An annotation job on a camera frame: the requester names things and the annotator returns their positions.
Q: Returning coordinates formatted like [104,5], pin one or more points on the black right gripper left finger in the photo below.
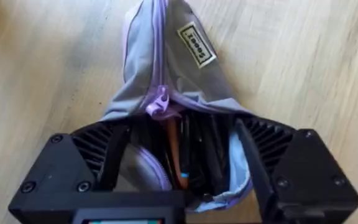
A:
[70,168]

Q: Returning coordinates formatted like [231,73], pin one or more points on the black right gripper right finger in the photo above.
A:
[303,174]

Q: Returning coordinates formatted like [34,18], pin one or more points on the grey zip bag purple zip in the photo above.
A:
[172,71]

